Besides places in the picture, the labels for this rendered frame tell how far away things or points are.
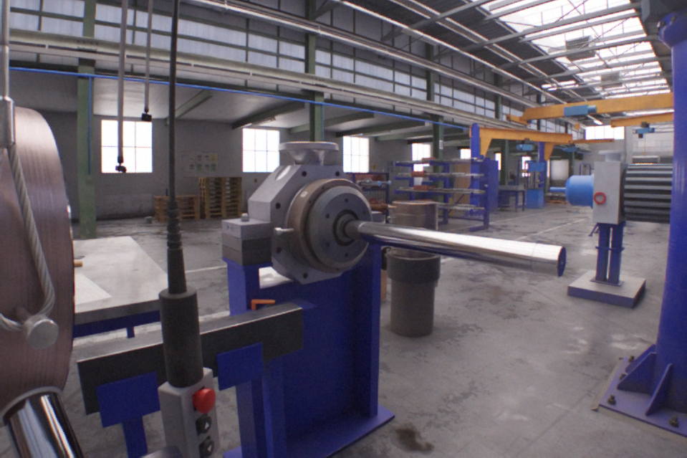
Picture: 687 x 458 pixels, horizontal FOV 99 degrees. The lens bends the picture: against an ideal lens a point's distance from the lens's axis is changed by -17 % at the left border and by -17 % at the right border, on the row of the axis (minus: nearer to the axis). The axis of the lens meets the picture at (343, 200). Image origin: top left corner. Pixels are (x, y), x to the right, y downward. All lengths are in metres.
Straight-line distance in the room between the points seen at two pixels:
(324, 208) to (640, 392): 2.17
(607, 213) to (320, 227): 3.55
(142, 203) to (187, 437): 12.31
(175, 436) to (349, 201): 1.03
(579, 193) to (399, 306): 2.58
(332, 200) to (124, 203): 11.60
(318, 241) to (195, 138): 12.11
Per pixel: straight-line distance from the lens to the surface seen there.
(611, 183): 4.33
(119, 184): 12.74
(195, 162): 13.15
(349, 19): 10.87
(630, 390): 2.67
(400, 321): 2.96
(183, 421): 0.49
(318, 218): 1.25
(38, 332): 0.31
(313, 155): 1.46
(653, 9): 2.48
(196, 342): 0.46
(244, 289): 1.33
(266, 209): 1.34
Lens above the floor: 1.28
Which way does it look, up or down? 4 degrees down
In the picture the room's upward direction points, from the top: straight up
